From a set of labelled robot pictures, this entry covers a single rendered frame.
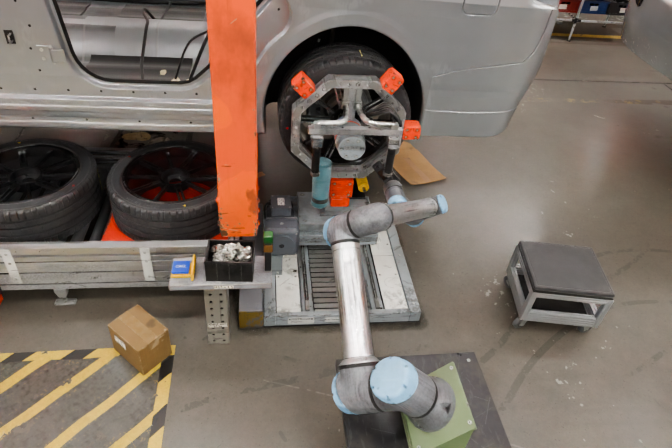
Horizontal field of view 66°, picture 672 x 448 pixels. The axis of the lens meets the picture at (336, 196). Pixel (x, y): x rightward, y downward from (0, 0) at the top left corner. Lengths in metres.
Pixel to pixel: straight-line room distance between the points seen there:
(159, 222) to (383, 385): 1.35
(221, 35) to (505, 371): 1.99
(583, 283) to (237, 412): 1.74
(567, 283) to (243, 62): 1.85
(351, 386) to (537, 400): 1.09
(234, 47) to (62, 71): 1.03
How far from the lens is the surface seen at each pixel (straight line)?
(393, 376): 1.81
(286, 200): 2.72
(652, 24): 4.42
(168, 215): 2.57
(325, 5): 2.40
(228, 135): 2.05
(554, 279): 2.79
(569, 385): 2.85
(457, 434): 1.94
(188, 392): 2.51
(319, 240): 2.94
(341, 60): 2.44
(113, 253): 2.63
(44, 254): 2.73
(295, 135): 2.50
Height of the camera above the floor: 2.12
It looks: 37 degrees down
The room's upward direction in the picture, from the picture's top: 6 degrees clockwise
